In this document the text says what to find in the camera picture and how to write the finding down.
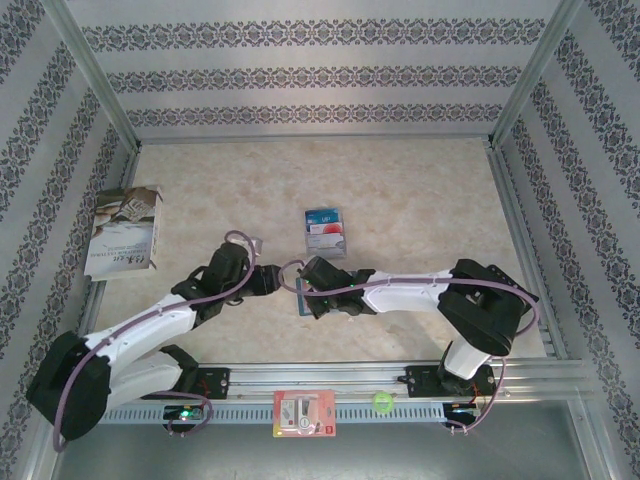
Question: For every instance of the aluminium back frame rail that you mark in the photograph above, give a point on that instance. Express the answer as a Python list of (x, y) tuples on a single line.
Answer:
[(315, 138)]

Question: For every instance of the small controller board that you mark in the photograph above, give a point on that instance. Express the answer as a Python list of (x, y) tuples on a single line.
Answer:
[(186, 414), (462, 411)]

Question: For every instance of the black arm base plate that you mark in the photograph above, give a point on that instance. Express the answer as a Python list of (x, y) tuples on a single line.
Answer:
[(217, 382), (420, 380)]

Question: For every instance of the green tape roll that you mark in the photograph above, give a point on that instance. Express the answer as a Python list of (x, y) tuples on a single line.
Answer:
[(375, 403)]

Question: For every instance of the blue red card packet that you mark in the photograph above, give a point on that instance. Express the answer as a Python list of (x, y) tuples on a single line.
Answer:
[(325, 246)]

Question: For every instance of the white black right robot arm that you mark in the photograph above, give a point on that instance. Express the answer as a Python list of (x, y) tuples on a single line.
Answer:
[(400, 299)]

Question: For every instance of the paperback book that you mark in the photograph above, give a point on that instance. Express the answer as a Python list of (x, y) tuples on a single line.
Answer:
[(122, 235)]

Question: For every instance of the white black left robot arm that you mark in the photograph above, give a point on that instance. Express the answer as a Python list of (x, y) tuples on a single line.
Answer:
[(150, 322)]

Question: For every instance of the aluminium front frame rail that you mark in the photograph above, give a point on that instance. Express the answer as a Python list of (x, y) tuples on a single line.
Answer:
[(320, 375)]

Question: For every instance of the grey blue plastic case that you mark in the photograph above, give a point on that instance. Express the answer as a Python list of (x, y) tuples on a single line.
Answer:
[(301, 302)]

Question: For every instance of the red blister pack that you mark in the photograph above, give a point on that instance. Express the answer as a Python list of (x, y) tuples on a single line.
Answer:
[(304, 414)]

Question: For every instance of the aluminium frame post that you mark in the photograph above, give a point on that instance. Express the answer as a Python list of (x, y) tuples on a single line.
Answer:
[(535, 75), (95, 75)]

